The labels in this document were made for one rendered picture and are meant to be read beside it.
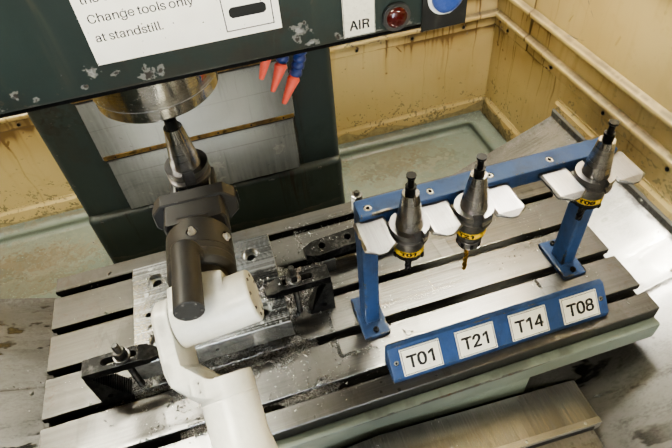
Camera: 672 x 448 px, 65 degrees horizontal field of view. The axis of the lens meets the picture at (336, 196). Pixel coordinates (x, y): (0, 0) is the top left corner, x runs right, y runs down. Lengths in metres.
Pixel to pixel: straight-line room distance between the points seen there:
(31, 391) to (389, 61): 1.39
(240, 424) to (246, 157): 0.86
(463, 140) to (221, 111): 1.03
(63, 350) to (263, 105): 0.68
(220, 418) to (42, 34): 0.41
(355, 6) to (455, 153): 1.49
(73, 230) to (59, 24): 1.53
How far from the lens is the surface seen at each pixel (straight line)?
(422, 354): 1.03
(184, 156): 0.77
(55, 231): 2.00
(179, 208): 0.77
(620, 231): 1.47
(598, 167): 0.94
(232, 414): 0.63
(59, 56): 0.49
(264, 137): 1.34
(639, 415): 1.31
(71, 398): 1.19
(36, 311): 1.70
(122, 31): 0.47
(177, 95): 0.65
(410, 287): 1.15
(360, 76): 1.80
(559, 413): 1.26
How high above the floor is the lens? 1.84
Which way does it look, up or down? 45 degrees down
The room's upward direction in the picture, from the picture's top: 6 degrees counter-clockwise
